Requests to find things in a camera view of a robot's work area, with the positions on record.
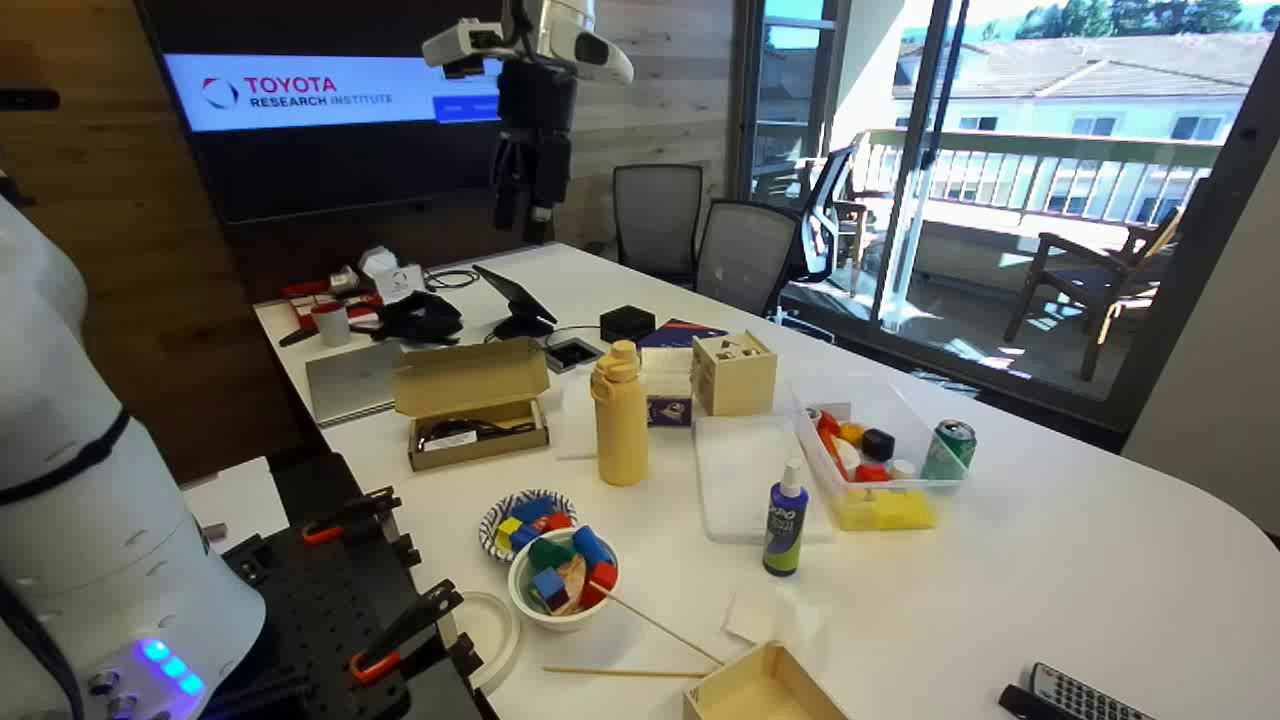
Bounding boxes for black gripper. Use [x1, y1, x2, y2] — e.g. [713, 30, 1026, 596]
[490, 52, 580, 241]

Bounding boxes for white foam paper sheet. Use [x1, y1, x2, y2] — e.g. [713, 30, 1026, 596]
[550, 354, 608, 464]

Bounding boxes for small black box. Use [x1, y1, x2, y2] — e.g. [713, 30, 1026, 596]
[597, 306, 661, 348]

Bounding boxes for open cardboard box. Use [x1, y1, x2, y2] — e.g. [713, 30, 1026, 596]
[390, 336, 558, 476]

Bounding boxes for red box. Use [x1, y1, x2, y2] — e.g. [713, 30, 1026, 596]
[281, 274, 384, 339]

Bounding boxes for black items inside box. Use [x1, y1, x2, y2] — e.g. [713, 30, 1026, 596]
[416, 414, 540, 453]

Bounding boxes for small purple box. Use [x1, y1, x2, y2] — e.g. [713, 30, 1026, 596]
[645, 391, 698, 431]

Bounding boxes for wooden box with holes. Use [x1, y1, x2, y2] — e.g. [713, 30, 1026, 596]
[690, 330, 781, 419]

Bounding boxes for black wedge stand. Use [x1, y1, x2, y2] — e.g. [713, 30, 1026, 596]
[473, 259, 559, 343]

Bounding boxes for grey office chair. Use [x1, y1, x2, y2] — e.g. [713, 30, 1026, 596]
[608, 160, 710, 281]
[690, 196, 803, 322]

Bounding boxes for white crumpled object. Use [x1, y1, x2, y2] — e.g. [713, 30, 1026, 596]
[354, 245, 429, 309]

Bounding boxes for black cloth bag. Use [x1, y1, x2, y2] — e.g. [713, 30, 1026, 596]
[376, 289, 467, 348]

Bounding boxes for black phone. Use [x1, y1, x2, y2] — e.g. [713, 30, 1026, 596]
[540, 334, 608, 377]

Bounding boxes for dark blue red book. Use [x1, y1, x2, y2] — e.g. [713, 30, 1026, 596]
[637, 316, 731, 354]

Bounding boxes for yellow bottle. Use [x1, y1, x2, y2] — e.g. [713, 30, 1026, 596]
[587, 336, 656, 492]

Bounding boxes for grey flat board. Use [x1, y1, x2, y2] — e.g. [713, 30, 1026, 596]
[304, 339, 406, 429]

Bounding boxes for patterned small bowl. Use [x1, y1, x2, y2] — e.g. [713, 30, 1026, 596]
[473, 484, 580, 568]

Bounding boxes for blue toy block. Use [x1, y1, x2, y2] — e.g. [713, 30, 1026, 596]
[574, 523, 619, 568]

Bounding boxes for clear plastic container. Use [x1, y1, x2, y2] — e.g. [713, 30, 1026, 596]
[690, 410, 841, 543]

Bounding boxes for green toy block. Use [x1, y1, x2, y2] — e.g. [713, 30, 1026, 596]
[530, 535, 578, 581]

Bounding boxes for black orange clamp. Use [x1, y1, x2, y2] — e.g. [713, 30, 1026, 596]
[346, 575, 467, 692]
[297, 484, 406, 553]

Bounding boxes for white bowl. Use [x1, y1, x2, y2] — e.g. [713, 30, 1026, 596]
[506, 523, 625, 635]

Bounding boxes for blue glue bottle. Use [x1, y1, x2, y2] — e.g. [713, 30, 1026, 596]
[760, 461, 817, 581]

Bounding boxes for black toy cube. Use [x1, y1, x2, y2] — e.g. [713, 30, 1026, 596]
[856, 423, 902, 470]

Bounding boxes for thin wooden stick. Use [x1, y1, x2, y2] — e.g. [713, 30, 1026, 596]
[540, 660, 713, 685]
[583, 575, 729, 670]

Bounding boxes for black mounting plate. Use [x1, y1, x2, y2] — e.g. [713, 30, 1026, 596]
[208, 447, 501, 720]

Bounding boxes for clear plastic bin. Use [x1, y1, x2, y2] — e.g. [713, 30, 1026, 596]
[794, 385, 959, 535]

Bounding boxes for yellow sponge block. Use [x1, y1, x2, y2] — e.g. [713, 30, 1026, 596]
[830, 480, 939, 535]

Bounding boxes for white napkin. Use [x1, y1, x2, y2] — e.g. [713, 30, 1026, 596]
[719, 575, 834, 660]

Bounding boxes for green can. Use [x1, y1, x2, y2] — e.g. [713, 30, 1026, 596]
[915, 415, 981, 488]

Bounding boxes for balcony railing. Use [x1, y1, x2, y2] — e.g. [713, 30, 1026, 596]
[849, 125, 1228, 231]

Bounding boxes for wooden tray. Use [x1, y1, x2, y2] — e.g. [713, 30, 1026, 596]
[680, 642, 853, 720]

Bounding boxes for wooden patio chair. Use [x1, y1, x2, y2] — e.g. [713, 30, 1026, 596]
[999, 177, 1207, 390]

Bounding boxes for thin cable loop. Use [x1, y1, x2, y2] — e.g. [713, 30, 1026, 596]
[426, 264, 484, 296]

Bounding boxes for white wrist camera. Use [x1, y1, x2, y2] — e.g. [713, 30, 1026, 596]
[422, 12, 509, 80]

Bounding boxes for wall television screen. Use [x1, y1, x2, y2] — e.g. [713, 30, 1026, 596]
[133, 0, 574, 229]

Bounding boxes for white tape ring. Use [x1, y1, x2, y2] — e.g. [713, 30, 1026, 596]
[440, 584, 525, 699]

